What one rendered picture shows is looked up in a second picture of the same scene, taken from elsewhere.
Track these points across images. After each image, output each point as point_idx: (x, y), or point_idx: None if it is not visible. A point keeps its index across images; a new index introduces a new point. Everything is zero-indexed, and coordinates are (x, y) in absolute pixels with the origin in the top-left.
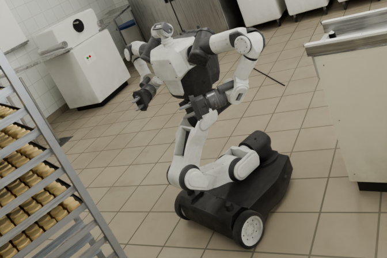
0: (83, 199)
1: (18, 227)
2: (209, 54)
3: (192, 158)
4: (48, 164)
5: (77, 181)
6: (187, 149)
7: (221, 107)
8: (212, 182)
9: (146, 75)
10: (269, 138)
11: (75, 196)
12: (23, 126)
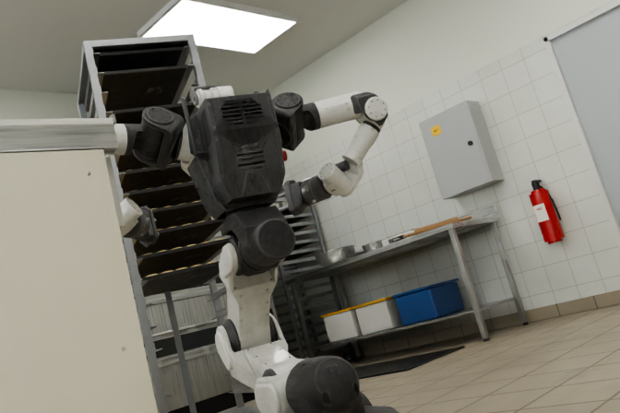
0: (129, 271)
1: (127, 266)
2: (140, 152)
3: (232, 312)
4: (173, 230)
5: (125, 251)
6: (227, 294)
7: (245, 253)
8: (246, 376)
9: (345, 158)
10: (311, 389)
11: (176, 273)
12: (171, 186)
